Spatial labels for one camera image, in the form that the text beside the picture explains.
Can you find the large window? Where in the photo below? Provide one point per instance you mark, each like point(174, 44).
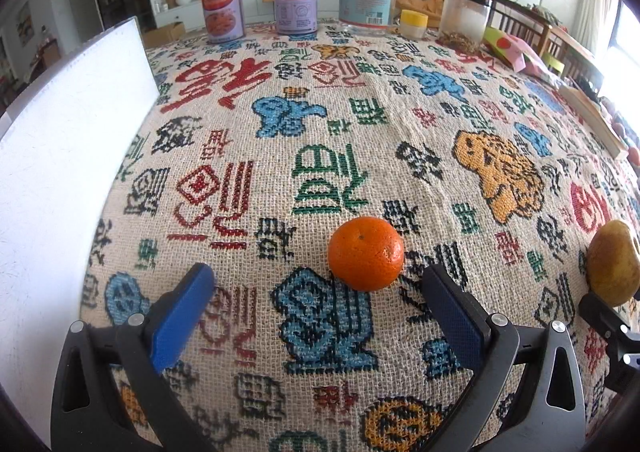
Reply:
point(627, 61)

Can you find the orange cushion chair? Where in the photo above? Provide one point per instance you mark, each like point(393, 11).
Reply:
point(425, 1)

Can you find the dining table with chairs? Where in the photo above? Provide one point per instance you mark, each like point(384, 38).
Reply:
point(30, 56)

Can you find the small yellow lid jar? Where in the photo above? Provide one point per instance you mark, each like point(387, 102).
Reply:
point(413, 21)

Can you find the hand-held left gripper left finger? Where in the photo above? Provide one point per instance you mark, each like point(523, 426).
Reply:
point(182, 314)

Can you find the yellow pear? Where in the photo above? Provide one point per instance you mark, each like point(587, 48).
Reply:
point(612, 264)

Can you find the brown dried scraps pile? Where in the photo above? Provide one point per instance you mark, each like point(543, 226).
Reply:
point(460, 40)

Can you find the white television cabinet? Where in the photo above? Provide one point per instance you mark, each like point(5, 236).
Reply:
point(177, 11)

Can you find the wall painting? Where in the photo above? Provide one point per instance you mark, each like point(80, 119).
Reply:
point(25, 21)

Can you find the printed woven tablecloth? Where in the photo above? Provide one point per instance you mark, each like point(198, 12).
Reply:
point(350, 141)

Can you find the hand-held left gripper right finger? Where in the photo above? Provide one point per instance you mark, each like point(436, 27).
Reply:
point(452, 317)

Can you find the wooden slatted bench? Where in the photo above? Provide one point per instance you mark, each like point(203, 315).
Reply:
point(530, 19)

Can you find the white cardboard box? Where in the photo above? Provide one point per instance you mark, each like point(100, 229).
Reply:
point(65, 156)

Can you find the food picture tin can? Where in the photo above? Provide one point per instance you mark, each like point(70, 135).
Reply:
point(220, 6)

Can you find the brown cardboard box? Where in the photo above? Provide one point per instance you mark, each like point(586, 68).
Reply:
point(165, 34)

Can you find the floral fabric pouch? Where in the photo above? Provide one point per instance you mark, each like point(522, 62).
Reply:
point(515, 49)

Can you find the orange tangerine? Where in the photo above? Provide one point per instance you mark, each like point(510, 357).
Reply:
point(365, 252)

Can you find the clear jar black lid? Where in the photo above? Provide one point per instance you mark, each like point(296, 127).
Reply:
point(465, 14)

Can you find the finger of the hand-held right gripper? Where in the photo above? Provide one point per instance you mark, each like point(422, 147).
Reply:
point(607, 322)

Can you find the orange cover book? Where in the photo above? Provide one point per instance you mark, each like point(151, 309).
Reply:
point(590, 114)

